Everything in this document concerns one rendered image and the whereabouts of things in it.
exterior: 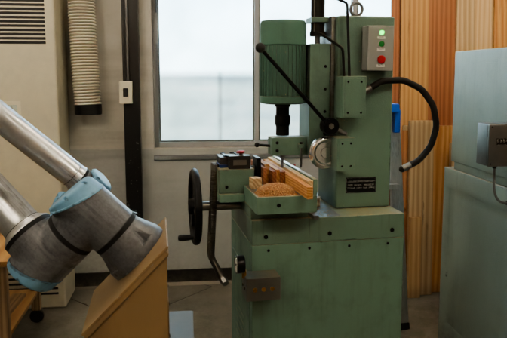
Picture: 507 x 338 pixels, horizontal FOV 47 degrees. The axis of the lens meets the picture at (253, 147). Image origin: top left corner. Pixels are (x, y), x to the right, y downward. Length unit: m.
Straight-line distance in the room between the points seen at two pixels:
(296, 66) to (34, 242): 1.09
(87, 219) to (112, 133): 1.99
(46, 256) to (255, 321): 0.82
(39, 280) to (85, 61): 1.89
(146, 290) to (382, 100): 1.16
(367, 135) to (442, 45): 1.64
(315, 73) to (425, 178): 1.56
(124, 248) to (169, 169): 1.99
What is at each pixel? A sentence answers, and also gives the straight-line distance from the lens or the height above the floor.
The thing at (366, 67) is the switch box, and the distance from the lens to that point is 2.17.
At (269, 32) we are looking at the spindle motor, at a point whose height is 1.46.
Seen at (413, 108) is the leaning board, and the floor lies 1.11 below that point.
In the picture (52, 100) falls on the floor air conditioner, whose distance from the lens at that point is 3.35.
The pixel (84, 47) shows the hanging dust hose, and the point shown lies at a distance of 3.43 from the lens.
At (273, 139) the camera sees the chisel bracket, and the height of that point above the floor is 1.06.
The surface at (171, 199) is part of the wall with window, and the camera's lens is 3.64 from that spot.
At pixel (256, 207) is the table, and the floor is 0.87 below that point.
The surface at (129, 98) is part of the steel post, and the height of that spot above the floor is 1.17.
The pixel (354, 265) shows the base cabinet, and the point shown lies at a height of 0.61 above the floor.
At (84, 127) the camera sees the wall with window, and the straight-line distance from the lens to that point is 3.63.
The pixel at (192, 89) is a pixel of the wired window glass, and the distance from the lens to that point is 3.64.
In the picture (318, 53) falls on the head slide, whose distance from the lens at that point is 2.21.
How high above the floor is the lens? 1.30
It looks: 7 degrees down
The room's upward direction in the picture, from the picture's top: straight up
